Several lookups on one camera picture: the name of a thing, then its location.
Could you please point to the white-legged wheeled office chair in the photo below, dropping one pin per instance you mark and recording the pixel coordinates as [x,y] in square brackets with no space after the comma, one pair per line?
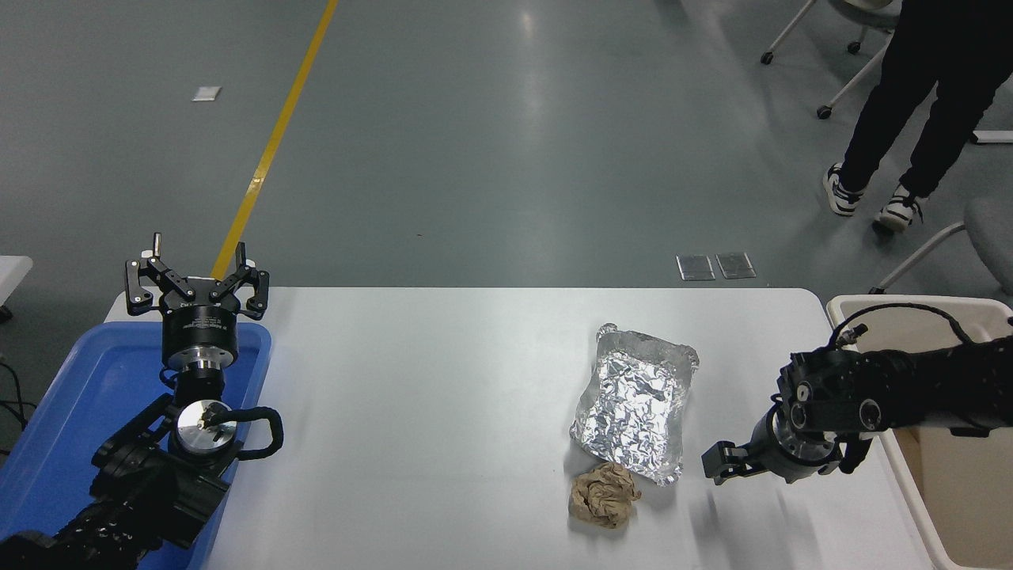
[859,59]

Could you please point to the grey padded chair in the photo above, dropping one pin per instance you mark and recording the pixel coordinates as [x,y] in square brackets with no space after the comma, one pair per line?
[989,237]

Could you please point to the white side table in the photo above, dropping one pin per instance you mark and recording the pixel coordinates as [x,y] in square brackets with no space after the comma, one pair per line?
[12,277]

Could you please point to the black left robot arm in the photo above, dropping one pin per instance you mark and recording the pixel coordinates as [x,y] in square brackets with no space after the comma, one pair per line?
[127,491]

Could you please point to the small white floor label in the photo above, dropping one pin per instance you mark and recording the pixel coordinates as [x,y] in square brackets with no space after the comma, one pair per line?
[206,93]

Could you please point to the silver floor plate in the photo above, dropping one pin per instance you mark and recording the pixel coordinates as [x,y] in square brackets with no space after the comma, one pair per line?
[735,265]
[696,267]

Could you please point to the silver foil plate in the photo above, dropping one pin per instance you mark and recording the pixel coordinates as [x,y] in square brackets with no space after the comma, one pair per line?
[637,408]

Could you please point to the blue plastic tray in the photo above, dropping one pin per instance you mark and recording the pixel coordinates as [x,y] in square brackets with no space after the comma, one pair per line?
[75,404]

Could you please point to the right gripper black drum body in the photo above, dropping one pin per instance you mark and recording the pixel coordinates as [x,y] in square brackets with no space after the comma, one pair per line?
[772,451]

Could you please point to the person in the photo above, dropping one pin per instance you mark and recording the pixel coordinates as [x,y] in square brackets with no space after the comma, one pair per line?
[926,87]

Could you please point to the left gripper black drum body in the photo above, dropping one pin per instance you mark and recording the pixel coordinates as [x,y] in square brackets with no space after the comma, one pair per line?
[201,332]

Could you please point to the large pale dustbin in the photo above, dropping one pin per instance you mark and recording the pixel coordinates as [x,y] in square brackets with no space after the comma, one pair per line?
[961,491]

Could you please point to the crumpled tan paper ball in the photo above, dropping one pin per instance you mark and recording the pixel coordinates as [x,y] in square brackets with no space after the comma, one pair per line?
[604,496]

